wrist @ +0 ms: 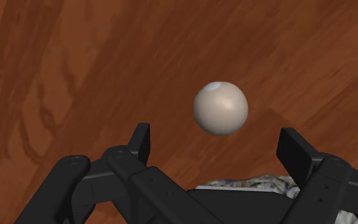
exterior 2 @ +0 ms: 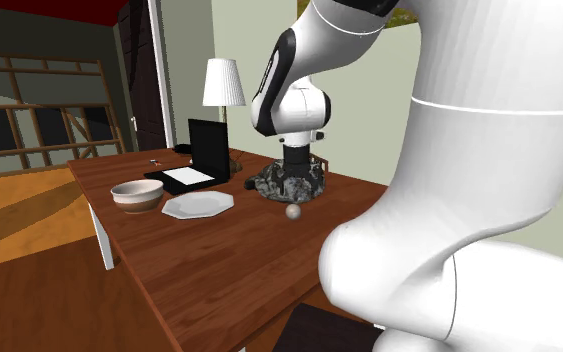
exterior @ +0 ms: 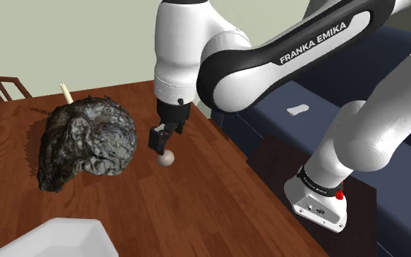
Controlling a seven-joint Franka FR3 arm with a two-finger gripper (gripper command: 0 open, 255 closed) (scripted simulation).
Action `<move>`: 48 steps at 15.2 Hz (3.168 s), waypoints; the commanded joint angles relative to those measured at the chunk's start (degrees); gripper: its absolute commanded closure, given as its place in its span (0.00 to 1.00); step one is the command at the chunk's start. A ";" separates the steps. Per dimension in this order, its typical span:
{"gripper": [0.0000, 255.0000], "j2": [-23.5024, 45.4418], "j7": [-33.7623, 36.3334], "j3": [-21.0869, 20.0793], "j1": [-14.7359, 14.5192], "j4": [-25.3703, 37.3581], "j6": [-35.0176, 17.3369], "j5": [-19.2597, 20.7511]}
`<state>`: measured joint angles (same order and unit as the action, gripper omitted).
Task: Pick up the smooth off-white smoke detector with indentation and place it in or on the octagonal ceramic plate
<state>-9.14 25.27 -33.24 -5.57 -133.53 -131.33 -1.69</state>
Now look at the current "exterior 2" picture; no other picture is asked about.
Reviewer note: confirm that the small black object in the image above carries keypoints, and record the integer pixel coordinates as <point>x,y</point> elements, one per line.
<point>182,148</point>

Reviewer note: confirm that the wooden railing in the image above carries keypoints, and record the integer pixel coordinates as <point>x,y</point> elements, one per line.
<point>42,107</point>

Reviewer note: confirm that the brown wooden table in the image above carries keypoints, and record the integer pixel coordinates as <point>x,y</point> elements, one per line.
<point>212,263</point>

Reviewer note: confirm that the cream and brown bowl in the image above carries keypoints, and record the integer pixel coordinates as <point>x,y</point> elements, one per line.
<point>137,195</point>

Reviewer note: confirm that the white shade table lamp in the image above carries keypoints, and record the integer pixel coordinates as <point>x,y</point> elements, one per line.
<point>223,83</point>

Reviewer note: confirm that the dark robot stand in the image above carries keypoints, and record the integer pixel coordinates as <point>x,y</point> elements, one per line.
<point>320,331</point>

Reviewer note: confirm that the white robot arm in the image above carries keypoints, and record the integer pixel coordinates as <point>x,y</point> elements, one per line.
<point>481,146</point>

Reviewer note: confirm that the grey rocky lump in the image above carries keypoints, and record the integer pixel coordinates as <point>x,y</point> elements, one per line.
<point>271,187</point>

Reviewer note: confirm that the black open laptop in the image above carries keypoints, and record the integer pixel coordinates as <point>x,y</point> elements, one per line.
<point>208,146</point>

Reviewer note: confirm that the white octagonal plate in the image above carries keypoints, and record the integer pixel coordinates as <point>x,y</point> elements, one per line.
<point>197,204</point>

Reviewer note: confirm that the dark wooden door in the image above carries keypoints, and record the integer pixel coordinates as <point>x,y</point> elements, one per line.
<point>142,73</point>

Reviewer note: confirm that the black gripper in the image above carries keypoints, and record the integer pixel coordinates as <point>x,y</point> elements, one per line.
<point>295,157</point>

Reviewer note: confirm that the small beige ball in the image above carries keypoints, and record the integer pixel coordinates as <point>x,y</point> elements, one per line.
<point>293,212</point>

